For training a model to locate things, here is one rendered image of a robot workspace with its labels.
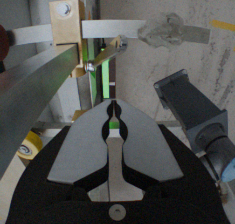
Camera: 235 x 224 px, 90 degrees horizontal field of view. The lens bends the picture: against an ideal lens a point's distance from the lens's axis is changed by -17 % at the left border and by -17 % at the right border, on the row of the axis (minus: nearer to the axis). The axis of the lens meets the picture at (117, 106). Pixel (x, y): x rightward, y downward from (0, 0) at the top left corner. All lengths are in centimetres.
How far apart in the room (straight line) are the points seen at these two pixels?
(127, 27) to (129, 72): 94
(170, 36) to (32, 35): 24
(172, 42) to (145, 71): 96
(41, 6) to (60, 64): 40
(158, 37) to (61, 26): 17
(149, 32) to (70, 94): 42
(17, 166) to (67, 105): 30
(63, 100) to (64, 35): 39
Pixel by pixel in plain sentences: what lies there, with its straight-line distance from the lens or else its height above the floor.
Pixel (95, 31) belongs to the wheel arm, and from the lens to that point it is 26.
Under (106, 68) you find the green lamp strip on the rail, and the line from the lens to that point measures 43.
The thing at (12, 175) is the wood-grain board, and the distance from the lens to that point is 58.
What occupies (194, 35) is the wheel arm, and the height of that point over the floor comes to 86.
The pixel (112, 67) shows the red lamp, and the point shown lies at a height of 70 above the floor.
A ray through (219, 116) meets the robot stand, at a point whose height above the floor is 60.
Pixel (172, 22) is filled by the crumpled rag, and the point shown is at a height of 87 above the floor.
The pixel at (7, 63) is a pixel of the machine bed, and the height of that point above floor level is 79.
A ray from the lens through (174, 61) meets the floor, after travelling 126.
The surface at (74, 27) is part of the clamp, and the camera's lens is 25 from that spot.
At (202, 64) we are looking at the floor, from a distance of 140.
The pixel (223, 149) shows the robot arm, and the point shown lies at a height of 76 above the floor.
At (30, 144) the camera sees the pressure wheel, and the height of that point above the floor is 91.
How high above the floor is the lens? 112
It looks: 58 degrees down
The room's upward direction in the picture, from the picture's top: 176 degrees clockwise
